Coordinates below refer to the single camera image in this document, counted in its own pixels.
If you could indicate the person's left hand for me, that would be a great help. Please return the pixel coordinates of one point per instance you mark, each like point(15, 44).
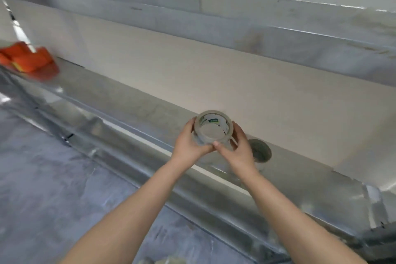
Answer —
point(185, 147)

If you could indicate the person's right hand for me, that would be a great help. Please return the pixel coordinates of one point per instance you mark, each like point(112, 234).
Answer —
point(239, 155)

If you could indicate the person's left thumb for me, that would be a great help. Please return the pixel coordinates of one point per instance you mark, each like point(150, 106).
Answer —
point(205, 148)

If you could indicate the person's right thumb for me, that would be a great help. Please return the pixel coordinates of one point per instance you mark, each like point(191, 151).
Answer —
point(220, 148)

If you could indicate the grey tape roll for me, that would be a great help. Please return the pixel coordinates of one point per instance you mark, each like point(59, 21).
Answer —
point(213, 127)

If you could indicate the person's left forearm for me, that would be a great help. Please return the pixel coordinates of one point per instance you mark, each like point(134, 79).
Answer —
point(123, 220)

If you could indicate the person's right forearm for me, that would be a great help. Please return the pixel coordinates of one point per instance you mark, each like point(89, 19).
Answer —
point(297, 223)

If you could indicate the orange cloth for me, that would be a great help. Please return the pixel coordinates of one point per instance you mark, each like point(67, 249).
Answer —
point(29, 61)

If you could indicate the silver sheet metal duct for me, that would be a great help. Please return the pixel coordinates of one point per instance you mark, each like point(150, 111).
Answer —
point(198, 161)

